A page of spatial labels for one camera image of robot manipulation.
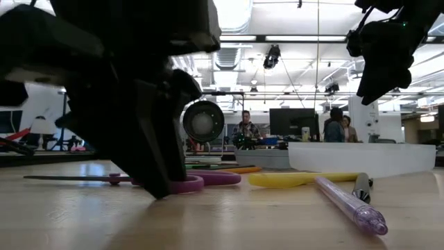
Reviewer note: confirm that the silver air duct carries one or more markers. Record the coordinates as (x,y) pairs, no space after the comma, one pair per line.
(227,57)

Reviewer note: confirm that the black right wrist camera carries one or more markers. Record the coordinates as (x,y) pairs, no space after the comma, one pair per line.
(354,43)

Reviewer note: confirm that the clear plastic supply box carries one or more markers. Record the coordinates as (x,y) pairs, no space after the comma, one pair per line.
(360,159)

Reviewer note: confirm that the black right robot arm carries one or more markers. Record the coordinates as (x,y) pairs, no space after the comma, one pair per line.
(426,10)

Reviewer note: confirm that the thin metal pole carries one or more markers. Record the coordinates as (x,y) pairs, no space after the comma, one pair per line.
(317,52)

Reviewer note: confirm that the ceiling light strip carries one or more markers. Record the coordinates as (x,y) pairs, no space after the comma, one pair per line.
(282,38)

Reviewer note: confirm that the orange pencil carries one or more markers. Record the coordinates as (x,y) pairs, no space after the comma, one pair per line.
(246,169)

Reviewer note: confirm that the translucent purple pen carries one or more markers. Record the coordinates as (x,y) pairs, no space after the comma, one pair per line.
(350,205)

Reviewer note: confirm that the green marker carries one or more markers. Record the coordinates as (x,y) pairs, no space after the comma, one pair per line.
(215,166)

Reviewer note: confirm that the black overhead camera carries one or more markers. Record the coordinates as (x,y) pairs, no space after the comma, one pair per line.
(272,57)
(332,87)

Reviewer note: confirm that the dark grey pen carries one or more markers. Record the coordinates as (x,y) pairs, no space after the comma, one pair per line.
(361,187)

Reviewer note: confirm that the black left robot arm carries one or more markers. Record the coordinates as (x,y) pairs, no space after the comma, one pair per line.
(41,45)

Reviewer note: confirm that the blue bin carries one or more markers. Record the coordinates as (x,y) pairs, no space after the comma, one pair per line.
(268,141)

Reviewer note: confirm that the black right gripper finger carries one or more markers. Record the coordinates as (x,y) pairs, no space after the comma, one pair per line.
(401,79)
(376,80)

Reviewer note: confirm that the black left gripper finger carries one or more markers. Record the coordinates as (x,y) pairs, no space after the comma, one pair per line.
(177,114)
(125,132)

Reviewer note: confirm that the person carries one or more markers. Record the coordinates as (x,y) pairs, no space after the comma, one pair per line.
(350,132)
(246,128)
(333,128)

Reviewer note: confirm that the yellow pen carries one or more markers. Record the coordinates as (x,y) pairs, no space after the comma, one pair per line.
(284,180)

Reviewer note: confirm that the black computer monitor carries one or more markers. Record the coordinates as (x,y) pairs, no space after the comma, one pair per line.
(293,121)

